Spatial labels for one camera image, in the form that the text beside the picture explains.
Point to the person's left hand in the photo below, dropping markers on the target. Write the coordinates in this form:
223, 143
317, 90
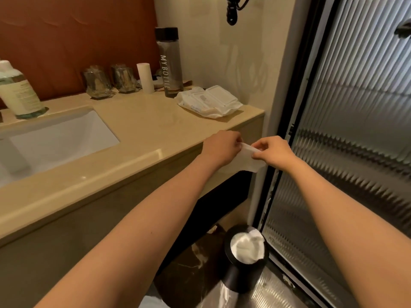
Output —
219, 147

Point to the person's right hand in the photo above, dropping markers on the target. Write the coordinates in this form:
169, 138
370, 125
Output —
275, 153

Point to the person's left fingers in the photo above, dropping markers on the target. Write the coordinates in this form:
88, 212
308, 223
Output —
233, 140

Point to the person's right fingers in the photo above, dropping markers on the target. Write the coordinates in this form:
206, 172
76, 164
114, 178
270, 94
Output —
260, 149

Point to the white wet wipe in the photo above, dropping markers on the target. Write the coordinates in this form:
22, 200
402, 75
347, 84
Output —
247, 160

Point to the person's right forearm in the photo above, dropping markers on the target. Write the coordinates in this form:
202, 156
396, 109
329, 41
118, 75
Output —
345, 227

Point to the person's left forearm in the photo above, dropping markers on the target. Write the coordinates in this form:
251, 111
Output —
135, 234

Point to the white wet wipe packet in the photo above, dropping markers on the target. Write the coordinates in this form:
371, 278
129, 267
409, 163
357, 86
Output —
209, 101

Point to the ribbed glass door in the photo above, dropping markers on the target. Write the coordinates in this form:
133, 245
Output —
340, 141

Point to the crumpled white tissue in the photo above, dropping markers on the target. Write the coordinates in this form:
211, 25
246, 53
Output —
248, 246

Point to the clear bottle with black cap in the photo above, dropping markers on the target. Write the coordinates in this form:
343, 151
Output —
168, 62

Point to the white cylindrical tube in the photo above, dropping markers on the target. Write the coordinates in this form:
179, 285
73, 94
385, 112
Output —
145, 78

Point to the black trash bin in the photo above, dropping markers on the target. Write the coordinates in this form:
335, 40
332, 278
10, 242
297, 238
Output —
244, 263

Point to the beige vanity counter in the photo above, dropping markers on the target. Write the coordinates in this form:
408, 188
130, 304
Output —
112, 163

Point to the clear drinking glass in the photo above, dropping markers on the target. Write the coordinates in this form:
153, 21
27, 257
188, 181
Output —
124, 78
97, 82

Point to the black hair dryer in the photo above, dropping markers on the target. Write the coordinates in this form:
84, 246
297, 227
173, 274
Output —
233, 7

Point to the white sink basin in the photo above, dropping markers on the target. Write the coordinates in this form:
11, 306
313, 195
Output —
48, 145

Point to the green white-labelled lotion bottle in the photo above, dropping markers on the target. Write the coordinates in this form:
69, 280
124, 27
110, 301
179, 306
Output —
19, 92

